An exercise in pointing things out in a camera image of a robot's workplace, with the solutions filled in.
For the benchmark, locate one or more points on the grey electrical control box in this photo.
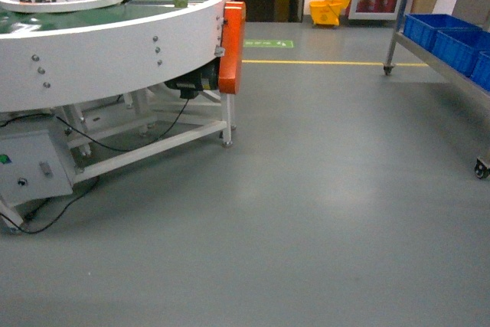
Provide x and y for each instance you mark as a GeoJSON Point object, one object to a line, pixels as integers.
{"type": "Point", "coordinates": [35, 165]}

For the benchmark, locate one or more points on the stainless steel shelf cart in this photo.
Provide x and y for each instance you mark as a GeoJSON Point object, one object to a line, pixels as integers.
{"type": "Point", "coordinates": [474, 91]}

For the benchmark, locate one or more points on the orange motor cover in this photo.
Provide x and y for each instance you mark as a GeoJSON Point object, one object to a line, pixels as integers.
{"type": "Point", "coordinates": [232, 41]}

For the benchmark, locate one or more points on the yellow mop bucket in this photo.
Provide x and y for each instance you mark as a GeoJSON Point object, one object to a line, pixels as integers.
{"type": "Point", "coordinates": [327, 12]}

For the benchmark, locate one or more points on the blue crate on cart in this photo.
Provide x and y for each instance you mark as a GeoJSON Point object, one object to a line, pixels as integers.
{"type": "Point", "coordinates": [460, 49]}
{"type": "Point", "coordinates": [422, 28]}
{"type": "Point", "coordinates": [481, 72]}

